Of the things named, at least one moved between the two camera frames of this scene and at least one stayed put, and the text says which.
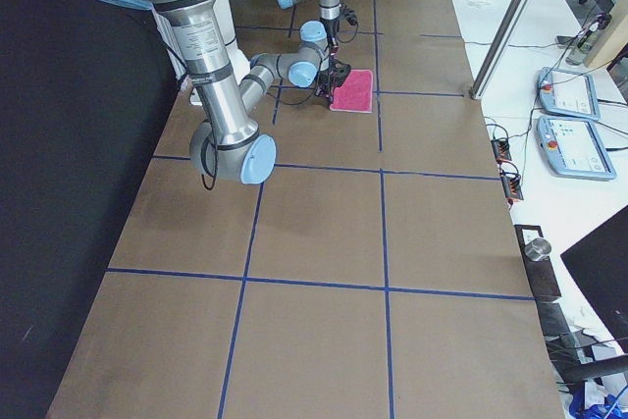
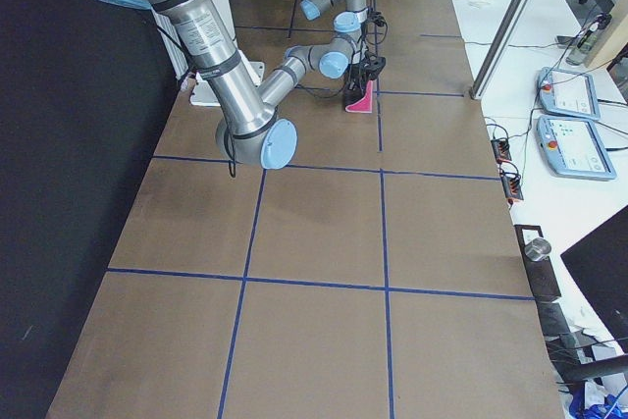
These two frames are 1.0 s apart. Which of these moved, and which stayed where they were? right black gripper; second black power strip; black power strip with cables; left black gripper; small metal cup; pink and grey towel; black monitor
Moved: left black gripper; right black gripper; pink and grey towel
Stayed: small metal cup; black monitor; second black power strip; black power strip with cables
